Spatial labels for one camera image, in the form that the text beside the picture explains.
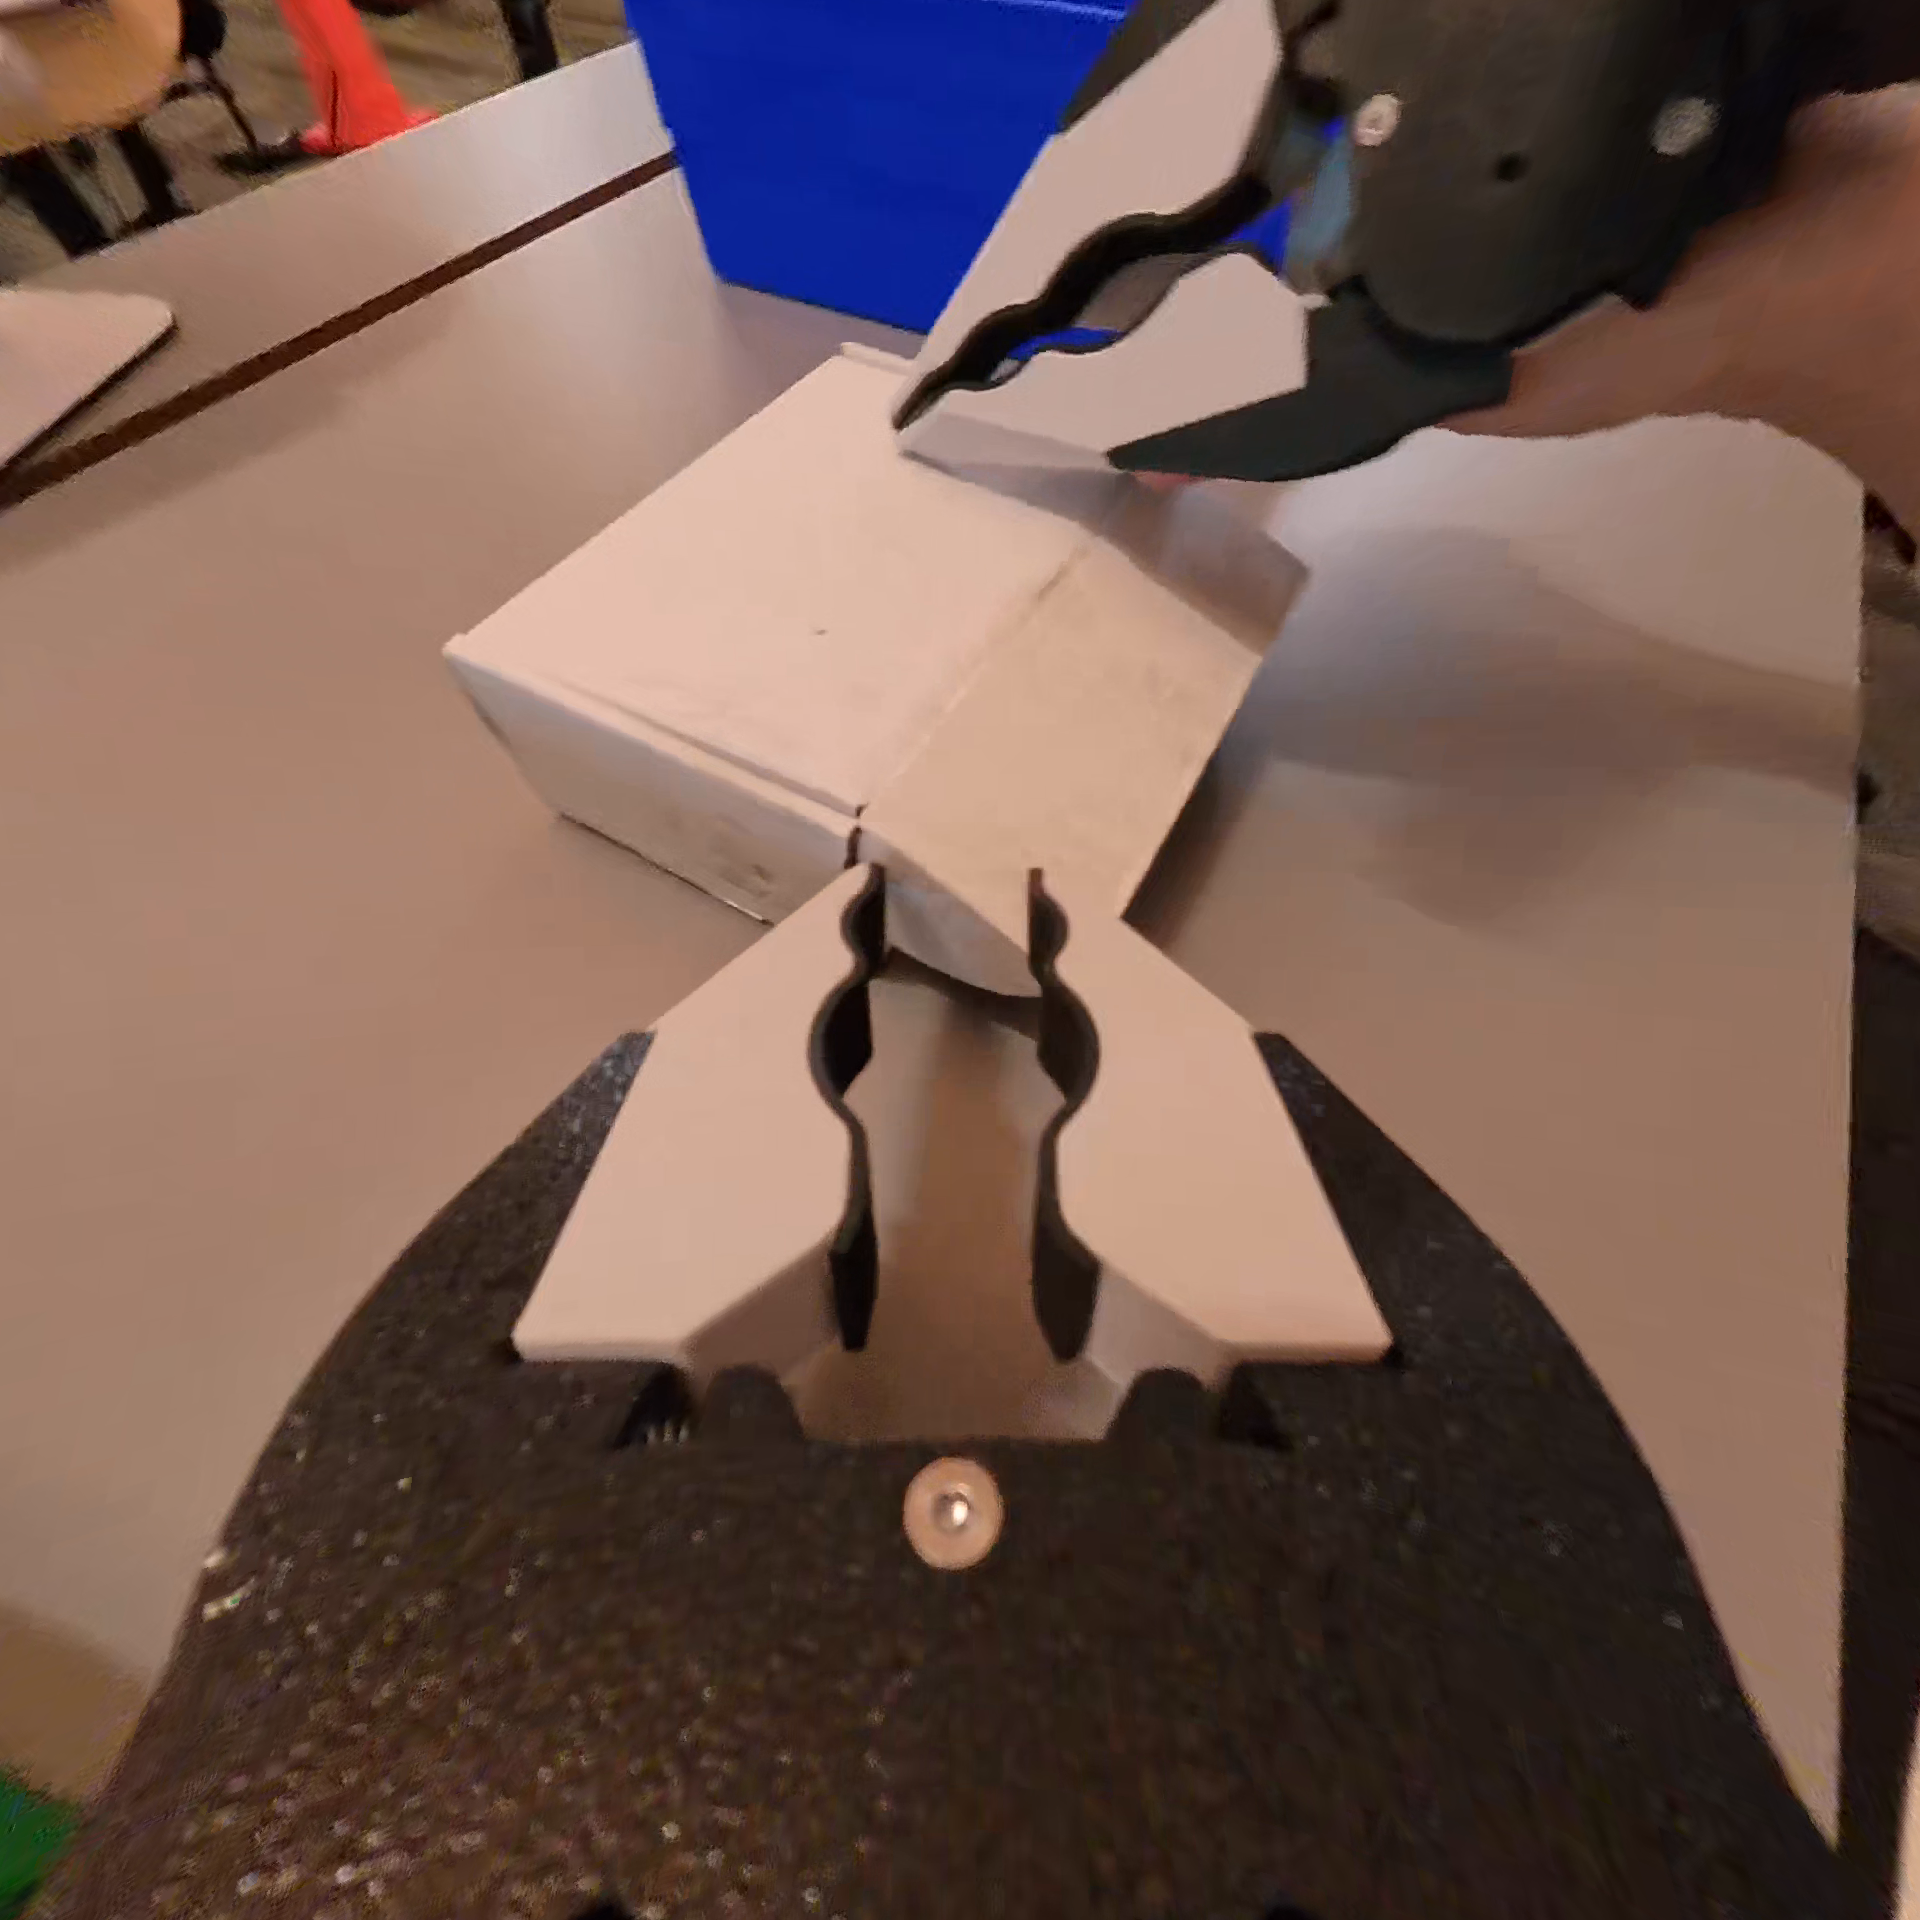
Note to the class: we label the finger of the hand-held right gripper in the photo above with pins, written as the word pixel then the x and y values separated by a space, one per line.
pixel 1201 359
pixel 1155 136

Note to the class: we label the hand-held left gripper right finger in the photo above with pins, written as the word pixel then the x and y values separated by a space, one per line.
pixel 1215 1213

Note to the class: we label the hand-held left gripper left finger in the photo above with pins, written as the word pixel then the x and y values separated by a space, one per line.
pixel 690 1213

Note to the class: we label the blue plastic bin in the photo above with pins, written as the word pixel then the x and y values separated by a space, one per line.
pixel 868 149

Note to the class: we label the white cardboard mailer box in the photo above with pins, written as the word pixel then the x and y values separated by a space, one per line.
pixel 779 600

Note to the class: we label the green plastic bin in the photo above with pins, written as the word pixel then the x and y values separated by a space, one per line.
pixel 31 1852

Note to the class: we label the person's right hand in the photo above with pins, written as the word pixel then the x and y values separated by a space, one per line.
pixel 1800 330

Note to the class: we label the red object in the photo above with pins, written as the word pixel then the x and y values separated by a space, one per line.
pixel 352 76

